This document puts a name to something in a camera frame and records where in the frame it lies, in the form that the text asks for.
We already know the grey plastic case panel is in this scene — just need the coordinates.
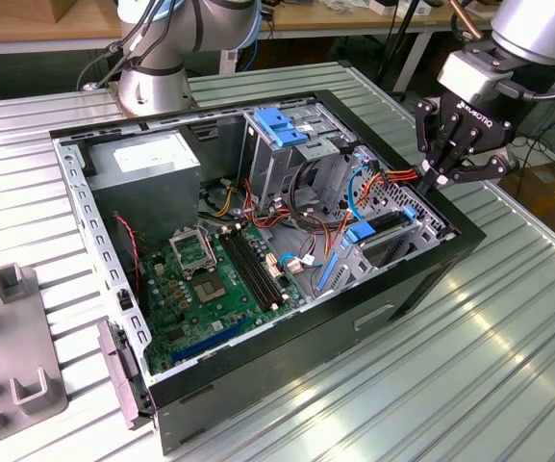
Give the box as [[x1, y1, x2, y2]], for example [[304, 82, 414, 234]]
[[96, 319, 156, 430]]

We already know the light blue data wire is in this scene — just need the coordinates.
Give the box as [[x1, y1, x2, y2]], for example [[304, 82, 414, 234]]
[[345, 146, 385, 223]]

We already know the metal socket cover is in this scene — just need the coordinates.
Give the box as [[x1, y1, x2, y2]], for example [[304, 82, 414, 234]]
[[167, 225, 219, 279]]

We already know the red orange wire bundle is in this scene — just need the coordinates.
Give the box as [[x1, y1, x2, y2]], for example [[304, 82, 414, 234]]
[[240, 177, 302, 232]]

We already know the black tripod stand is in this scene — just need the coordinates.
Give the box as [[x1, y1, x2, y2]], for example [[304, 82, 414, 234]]
[[375, 0, 425, 97]]

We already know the green motherboard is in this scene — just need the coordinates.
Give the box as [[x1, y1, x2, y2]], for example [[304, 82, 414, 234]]
[[139, 223, 307, 376]]

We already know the black RAM slot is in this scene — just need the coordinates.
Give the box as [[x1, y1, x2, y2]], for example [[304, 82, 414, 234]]
[[234, 229, 283, 309], [240, 227, 290, 307], [227, 231, 275, 311], [221, 233, 268, 313]]

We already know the grey parts rack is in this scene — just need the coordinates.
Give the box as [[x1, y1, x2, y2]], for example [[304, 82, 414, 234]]
[[0, 263, 72, 442]]

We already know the blue expansion slot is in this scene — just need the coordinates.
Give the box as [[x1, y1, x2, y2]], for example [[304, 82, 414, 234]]
[[169, 315, 253, 366]]

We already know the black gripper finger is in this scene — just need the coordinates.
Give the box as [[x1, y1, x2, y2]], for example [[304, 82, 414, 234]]
[[434, 125, 510, 193], [414, 98, 465, 194]]

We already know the large brown cardboard box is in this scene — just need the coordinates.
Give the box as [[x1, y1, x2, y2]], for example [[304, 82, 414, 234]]
[[497, 162, 555, 232]]

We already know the grey power supply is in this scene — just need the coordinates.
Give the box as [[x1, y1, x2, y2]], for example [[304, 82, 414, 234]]
[[84, 132, 202, 246]]

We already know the grey metal disk bay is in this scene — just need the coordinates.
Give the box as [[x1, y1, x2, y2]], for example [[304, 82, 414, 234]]
[[315, 190, 457, 300]]

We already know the CPU socket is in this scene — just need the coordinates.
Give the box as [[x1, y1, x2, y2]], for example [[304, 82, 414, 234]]
[[190, 272, 231, 306]]

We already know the short blue board wire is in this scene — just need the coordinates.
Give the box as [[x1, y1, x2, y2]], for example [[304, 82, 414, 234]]
[[278, 252, 310, 273]]

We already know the hard disk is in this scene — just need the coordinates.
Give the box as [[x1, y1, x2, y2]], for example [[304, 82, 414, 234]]
[[315, 205, 420, 294]]

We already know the yellow orange wire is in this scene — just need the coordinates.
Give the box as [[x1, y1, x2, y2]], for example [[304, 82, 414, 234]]
[[212, 185, 240, 218]]

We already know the grey metal drive cage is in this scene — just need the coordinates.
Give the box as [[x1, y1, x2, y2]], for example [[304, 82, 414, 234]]
[[237, 98, 361, 216]]

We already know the orange red power wire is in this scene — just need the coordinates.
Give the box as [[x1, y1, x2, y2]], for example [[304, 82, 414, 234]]
[[353, 166, 427, 213]]

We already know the long wooden desk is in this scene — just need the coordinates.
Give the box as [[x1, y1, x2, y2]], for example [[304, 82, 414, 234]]
[[0, 0, 499, 57]]

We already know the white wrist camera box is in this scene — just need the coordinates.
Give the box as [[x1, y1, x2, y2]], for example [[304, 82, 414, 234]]
[[437, 49, 502, 100]]

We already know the black PC case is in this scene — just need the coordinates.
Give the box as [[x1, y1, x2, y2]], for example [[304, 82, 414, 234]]
[[48, 89, 488, 456]]

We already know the small white box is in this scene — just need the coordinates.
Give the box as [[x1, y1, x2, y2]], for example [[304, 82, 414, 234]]
[[371, 0, 406, 15]]

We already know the blue plastic drive latch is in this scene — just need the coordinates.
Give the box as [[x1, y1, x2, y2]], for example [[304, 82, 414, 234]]
[[252, 108, 311, 150]]

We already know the red black fan wire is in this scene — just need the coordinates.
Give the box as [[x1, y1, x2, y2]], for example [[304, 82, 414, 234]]
[[113, 214, 142, 293]]

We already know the black case fan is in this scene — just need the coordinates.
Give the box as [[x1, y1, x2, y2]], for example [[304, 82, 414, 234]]
[[112, 211, 152, 319]]

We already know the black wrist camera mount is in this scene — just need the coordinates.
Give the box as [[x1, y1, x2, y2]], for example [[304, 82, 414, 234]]
[[462, 38, 517, 64]]

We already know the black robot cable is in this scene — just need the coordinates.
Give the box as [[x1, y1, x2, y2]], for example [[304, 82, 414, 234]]
[[77, 0, 172, 93]]

